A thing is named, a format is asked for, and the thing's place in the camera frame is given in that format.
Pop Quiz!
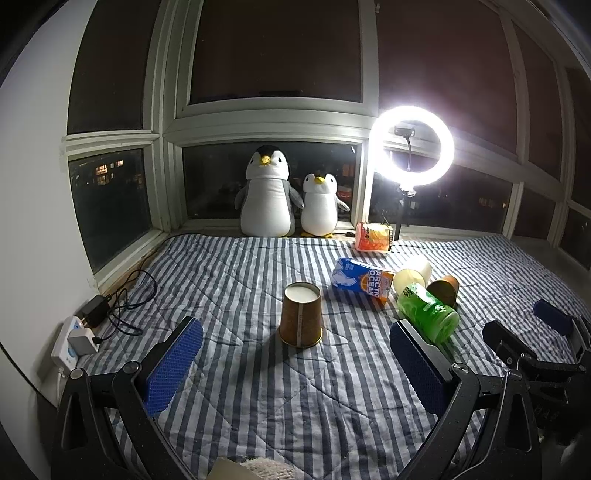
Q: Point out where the white plug adapter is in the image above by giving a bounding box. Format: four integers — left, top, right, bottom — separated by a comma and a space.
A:
68, 329, 99, 356

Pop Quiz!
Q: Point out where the black charger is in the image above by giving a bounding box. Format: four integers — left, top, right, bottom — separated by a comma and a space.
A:
75, 295, 112, 328

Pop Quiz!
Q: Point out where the large penguin plush toy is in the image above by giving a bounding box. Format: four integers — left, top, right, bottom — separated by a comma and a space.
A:
234, 145, 305, 238

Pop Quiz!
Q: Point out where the cream plastic cup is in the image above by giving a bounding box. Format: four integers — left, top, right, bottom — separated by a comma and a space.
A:
393, 255, 432, 294

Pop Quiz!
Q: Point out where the small brown cup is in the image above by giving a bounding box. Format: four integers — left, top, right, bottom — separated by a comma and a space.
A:
426, 275, 460, 307

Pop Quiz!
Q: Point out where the ring light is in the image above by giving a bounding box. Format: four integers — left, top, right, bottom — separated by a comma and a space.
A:
369, 105, 456, 188

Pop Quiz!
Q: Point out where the green plastic bottle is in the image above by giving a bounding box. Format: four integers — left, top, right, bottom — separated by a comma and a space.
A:
397, 282, 461, 344

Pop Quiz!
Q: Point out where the black phone holder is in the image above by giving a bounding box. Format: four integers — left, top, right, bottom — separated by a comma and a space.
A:
393, 122, 419, 185

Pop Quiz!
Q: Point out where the white fluffy cloth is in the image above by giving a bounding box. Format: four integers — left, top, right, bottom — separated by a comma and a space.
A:
240, 456, 297, 480

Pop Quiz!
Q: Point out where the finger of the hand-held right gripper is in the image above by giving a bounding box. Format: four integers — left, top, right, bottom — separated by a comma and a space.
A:
482, 320, 537, 371
533, 298, 577, 339

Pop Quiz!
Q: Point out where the white window frame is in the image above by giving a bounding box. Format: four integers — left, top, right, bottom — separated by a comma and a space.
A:
60, 0, 591, 288

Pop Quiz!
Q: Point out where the white power strip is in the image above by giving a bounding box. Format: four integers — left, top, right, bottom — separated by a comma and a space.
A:
50, 316, 100, 371

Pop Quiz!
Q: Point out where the black tripod stand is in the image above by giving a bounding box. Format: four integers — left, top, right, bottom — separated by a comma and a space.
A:
392, 185, 417, 241

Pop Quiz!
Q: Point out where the brown paper cup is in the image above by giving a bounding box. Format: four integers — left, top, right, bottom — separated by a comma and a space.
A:
278, 281, 325, 349

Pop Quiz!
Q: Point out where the small penguin plush toy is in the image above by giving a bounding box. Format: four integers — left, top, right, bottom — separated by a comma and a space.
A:
301, 173, 351, 239

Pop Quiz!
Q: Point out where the beige flat object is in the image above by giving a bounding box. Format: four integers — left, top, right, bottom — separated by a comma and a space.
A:
213, 457, 259, 480

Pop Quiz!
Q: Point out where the striped blanket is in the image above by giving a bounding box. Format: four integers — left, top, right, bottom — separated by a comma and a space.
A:
54, 233, 591, 480

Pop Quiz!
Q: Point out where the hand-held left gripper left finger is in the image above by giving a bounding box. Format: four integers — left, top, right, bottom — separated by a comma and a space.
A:
52, 316, 205, 480

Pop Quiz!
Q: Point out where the orange snack packet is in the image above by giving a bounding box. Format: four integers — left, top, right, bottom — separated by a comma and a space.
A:
355, 222, 394, 252

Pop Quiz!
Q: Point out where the blue drink carton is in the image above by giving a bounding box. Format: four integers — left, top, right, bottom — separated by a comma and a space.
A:
331, 257, 396, 304

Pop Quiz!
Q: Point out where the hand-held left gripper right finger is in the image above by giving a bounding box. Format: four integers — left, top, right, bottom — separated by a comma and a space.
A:
389, 318, 543, 480

